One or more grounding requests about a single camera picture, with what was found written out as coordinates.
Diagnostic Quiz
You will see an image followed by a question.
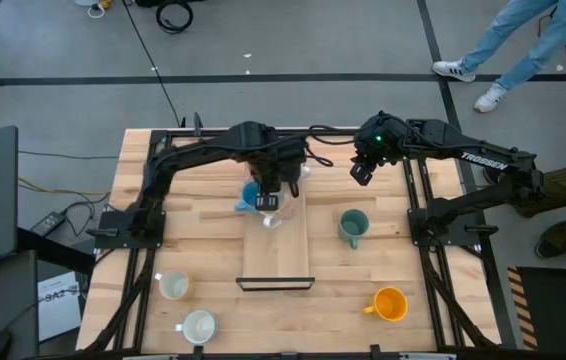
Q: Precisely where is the person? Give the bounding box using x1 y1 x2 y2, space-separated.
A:
482 149 566 260
431 0 566 114

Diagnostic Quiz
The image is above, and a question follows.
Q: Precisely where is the blue ceramic mug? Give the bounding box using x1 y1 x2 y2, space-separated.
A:
234 180 268 214

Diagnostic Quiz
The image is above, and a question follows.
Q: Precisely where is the yellow patterned white mug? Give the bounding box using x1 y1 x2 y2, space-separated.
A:
154 269 191 301

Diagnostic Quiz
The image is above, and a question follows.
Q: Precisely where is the white printed paper sheet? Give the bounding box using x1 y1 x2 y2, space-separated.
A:
37 271 83 343

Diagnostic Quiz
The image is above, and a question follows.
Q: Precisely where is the yellow floor cable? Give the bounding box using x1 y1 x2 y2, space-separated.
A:
17 177 113 199

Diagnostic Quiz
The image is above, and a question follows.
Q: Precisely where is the orange ceramic mug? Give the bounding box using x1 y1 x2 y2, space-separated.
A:
361 286 409 323

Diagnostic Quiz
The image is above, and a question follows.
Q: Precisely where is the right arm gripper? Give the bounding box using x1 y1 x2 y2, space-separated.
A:
349 110 410 188

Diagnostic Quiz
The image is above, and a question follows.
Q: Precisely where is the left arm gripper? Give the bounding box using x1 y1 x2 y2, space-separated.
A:
247 148 310 212

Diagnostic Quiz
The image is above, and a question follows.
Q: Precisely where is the black metal table frame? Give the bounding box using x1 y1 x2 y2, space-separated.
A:
82 113 502 360

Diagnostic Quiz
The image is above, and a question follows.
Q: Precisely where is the black power adapter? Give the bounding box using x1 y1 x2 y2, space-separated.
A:
30 211 67 238

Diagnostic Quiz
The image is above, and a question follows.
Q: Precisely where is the black mat with striped edge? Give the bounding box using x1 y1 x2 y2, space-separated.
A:
506 266 566 351

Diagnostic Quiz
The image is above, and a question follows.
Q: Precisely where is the long black floor cable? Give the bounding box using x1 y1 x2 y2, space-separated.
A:
121 0 185 127

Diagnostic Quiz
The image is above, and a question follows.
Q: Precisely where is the white ceramic mug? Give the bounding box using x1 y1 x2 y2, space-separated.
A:
175 308 218 346

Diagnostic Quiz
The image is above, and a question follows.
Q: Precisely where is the coiled black cable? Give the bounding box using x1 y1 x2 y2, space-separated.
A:
155 0 195 35

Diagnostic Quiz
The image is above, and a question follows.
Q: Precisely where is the wooden shelf with black frame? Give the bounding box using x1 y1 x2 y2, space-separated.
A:
235 144 316 293

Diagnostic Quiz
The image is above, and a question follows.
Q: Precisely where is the green ceramic mug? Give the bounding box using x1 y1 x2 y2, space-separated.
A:
337 208 370 250

